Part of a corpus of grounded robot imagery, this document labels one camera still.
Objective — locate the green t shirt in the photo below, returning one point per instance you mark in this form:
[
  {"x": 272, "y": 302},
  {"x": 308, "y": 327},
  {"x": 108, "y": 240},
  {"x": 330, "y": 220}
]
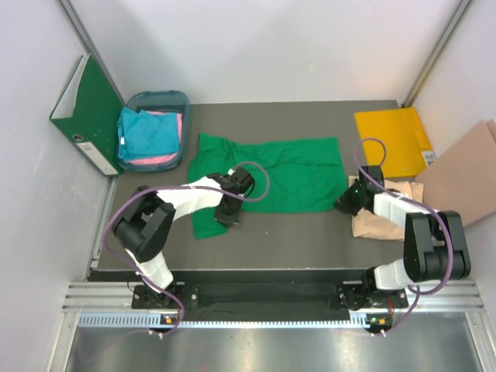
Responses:
[{"x": 306, "y": 175}]

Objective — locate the yellow folder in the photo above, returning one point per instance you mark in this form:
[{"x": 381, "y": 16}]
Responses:
[{"x": 407, "y": 150}]

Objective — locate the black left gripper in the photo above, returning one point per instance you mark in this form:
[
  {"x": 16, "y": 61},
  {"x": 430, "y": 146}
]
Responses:
[{"x": 228, "y": 219}]

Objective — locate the brown cardboard sheet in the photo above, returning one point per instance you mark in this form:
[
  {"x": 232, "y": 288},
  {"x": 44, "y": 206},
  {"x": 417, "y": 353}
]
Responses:
[{"x": 462, "y": 179}]

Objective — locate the beige folded t shirt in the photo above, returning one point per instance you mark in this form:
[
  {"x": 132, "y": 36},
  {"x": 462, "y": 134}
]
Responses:
[{"x": 386, "y": 221}]

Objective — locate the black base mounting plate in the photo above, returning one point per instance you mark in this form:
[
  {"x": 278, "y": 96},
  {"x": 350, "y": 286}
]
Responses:
[{"x": 329, "y": 295}]

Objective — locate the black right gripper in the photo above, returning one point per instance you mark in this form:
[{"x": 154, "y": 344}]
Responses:
[{"x": 343, "y": 201}]

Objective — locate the pink t shirt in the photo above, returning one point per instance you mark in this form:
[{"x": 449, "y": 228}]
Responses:
[{"x": 155, "y": 159}]

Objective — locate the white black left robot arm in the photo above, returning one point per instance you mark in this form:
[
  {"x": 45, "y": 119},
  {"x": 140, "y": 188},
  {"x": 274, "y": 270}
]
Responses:
[{"x": 143, "y": 227}]

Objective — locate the blue t shirt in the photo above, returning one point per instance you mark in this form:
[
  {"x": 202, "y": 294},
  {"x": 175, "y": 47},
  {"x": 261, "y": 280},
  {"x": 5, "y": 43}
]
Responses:
[{"x": 149, "y": 133}]

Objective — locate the aluminium frame rail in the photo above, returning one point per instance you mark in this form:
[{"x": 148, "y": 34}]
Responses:
[{"x": 459, "y": 296}]

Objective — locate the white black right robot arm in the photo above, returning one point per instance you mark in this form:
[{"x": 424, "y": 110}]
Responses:
[{"x": 434, "y": 246}]

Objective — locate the green lever arch binder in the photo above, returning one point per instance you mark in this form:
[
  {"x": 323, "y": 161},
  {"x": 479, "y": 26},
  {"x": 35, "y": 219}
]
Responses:
[{"x": 87, "y": 113}]

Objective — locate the grey slotted cable duct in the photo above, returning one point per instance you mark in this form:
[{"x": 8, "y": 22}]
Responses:
[{"x": 131, "y": 320}]

